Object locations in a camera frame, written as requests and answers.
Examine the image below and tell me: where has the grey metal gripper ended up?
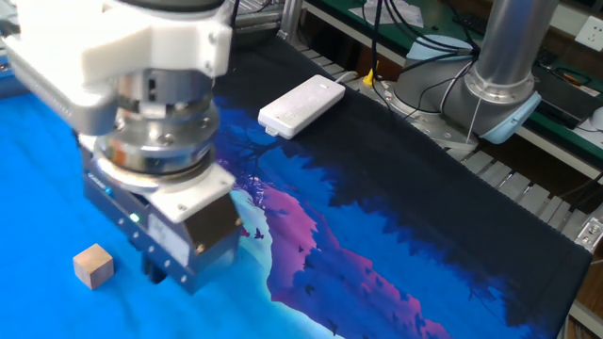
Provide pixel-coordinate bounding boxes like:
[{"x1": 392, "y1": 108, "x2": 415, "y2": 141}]
[{"x1": 77, "y1": 134, "x2": 244, "y2": 296}]

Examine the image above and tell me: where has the small wooden block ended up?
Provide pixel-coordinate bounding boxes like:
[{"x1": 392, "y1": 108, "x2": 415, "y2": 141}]
[{"x1": 73, "y1": 243, "x2": 115, "y2": 291}]

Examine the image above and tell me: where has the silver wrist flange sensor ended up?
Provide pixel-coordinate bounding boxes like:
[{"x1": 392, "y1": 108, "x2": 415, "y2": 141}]
[{"x1": 92, "y1": 69, "x2": 236, "y2": 225}]

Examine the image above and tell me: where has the white power strip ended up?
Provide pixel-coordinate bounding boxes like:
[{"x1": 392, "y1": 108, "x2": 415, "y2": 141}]
[{"x1": 257, "y1": 73, "x2": 347, "y2": 141}]

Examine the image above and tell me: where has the printed mountain landscape cloth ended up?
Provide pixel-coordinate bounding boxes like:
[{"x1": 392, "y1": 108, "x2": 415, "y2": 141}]
[{"x1": 0, "y1": 37, "x2": 594, "y2": 339}]

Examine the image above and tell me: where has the yellow plastic clip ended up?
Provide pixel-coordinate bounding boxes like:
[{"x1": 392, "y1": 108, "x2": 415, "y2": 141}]
[{"x1": 362, "y1": 59, "x2": 381, "y2": 88}]

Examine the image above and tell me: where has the green bench mat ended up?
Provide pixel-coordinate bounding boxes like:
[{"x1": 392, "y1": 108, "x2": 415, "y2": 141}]
[{"x1": 305, "y1": 0, "x2": 603, "y2": 164}]

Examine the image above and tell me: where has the white paper sheet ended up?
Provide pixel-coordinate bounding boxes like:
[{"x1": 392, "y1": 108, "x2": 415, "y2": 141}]
[{"x1": 348, "y1": 0, "x2": 425, "y2": 28}]

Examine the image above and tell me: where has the black flat device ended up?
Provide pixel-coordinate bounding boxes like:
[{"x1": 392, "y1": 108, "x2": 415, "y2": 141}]
[{"x1": 530, "y1": 60, "x2": 603, "y2": 131}]

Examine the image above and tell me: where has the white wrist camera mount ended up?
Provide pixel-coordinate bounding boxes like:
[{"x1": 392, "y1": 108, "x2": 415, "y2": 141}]
[{"x1": 1, "y1": 0, "x2": 235, "y2": 138}]

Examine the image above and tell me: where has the white power cord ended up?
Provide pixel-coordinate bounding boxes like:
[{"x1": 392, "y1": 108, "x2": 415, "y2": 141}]
[{"x1": 333, "y1": 70, "x2": 360, "y2": 86}]

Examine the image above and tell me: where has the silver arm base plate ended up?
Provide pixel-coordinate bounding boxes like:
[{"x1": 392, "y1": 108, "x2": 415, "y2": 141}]
[{"x1": 346, "y1": 74, "x2": 480, "y2": 153}]

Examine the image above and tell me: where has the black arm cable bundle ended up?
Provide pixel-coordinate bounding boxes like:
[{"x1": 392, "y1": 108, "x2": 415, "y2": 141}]
[{"x1": 368, "y1": 0, "x2": 482, "y2": 121}]

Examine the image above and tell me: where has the silver corner bracket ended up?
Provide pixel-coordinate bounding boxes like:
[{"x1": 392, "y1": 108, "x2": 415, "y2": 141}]
[{"x1": 574, "y1": 216, "x2": 603, "y2": 254}]

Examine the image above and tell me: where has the white wall socket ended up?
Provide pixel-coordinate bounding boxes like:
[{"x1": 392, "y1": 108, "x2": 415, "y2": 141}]
[{"x1": 574, "y1": 15, "x2": 603, "y2": 53}]

